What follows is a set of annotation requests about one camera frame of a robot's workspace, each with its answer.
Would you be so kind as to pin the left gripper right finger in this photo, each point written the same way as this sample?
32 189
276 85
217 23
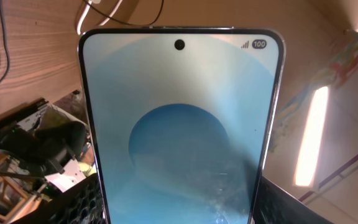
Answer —
274 205

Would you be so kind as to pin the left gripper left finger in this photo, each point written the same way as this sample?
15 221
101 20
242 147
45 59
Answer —
81 204

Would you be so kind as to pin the blue screen Galaxy smartphone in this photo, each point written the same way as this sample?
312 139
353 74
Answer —
180 119

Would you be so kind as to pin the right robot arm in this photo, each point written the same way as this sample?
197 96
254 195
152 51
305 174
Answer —
43 145

